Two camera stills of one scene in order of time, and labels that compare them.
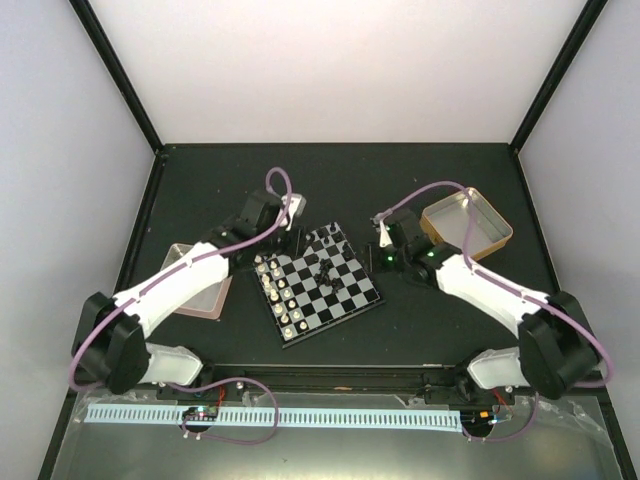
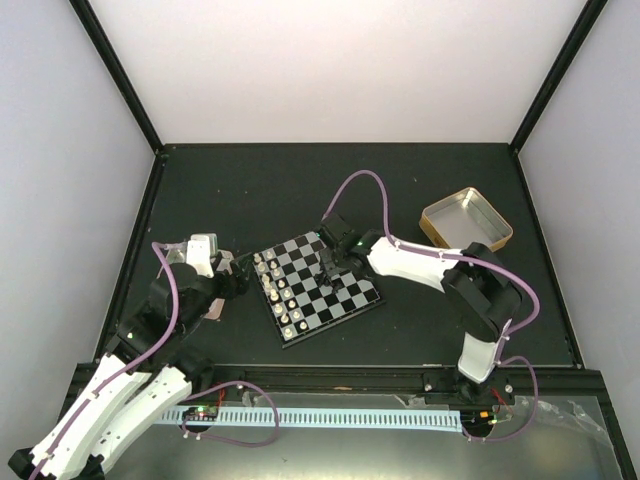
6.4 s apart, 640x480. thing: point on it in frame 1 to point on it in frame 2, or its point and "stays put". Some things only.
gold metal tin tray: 446,223 stays put
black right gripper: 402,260 to 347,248
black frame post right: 588,18 stays put
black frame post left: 115,69 stays put
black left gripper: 297,247 to 241,279
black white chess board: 323,286 stays put
